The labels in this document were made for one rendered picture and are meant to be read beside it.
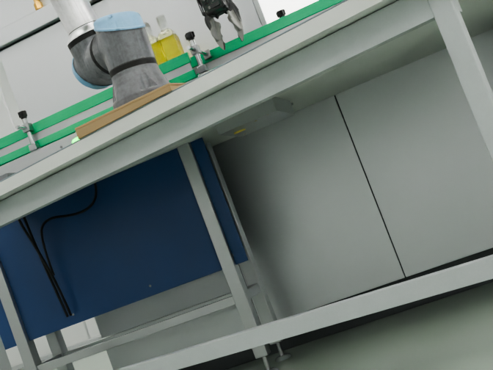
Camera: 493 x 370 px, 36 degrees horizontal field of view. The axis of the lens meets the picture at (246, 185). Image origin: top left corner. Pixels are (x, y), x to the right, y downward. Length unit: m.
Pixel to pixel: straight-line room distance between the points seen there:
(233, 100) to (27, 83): 1.33
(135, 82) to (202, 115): 0.19
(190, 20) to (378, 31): 1.16
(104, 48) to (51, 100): 0.98
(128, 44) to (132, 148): 0.24
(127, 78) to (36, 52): 1.08
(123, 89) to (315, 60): 0.48
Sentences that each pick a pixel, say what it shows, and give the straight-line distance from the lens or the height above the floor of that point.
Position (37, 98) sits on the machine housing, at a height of 1.12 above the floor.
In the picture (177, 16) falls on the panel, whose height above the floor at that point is 1.15.
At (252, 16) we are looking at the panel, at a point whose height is 1.05.
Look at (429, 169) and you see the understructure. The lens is 2.43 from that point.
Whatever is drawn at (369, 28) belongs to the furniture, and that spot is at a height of 0.69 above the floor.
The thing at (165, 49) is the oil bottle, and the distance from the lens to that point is 2.45.
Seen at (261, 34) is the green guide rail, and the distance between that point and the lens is 2.34.
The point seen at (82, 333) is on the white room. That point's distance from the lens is 6.27.
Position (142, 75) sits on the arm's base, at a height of 0.83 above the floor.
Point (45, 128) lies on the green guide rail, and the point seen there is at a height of 0.93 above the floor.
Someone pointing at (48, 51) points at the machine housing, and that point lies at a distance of 2.83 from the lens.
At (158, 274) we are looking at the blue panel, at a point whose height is 0.38.
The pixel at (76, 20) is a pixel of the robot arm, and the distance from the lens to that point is 1.99.
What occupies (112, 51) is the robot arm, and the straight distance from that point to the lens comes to 1.84.
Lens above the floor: 0.40
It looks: 4 degrees up
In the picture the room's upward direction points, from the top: 21 degrees counter-clockwise
